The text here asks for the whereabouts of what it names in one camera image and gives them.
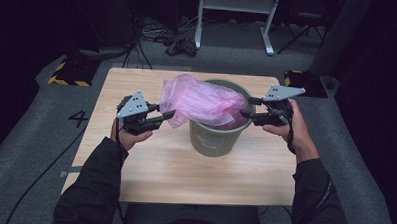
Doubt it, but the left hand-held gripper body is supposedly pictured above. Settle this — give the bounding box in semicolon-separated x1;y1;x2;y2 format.
115;88;155;137

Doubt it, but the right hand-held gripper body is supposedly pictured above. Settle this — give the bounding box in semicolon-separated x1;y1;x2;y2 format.
260;84;307;129

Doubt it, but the pink plastic bag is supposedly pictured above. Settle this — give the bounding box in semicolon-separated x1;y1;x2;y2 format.
158;72;251;133

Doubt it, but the green ribbed bin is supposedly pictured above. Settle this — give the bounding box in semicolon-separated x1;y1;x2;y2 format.
187;78;259;160

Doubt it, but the person's left hand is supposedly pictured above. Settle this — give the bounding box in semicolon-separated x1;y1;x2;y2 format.
109;116;154;153

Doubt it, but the person's right hand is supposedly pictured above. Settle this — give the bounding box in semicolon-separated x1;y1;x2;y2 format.
260;96;323;165

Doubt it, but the black yellow striped base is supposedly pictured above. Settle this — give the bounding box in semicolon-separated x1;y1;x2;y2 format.
283;69;330;100
47;54;101;89

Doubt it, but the black adapter heap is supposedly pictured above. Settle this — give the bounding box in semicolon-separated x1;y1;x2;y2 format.
163;36;199;58

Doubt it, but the black tripod stand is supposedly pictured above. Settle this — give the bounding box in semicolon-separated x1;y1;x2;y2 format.
276;8;328;57

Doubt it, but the grey curtain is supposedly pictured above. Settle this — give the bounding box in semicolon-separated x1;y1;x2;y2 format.
308;0;376;79

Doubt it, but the person's lap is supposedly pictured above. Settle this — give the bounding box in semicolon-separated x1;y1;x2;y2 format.
122;201;263;224

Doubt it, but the left hand-held gripper cable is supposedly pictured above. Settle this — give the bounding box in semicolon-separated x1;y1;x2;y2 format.
113;118;130;224

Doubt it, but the hand-held gripper cable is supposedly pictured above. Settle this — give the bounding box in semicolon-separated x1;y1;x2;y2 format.
284;108;297;153
113;118;130;224

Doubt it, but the right hand-held gripper cable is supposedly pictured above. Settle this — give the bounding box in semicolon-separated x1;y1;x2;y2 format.
284;108;297;153

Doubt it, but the bundle of black floor cables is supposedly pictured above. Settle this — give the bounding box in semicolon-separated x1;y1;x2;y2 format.
120;8;198;72

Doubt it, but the white desk frame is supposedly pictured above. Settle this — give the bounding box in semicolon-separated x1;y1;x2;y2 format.
194;0;281;57

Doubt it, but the long black floor cable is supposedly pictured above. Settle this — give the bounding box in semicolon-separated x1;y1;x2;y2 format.
3;122;88;224

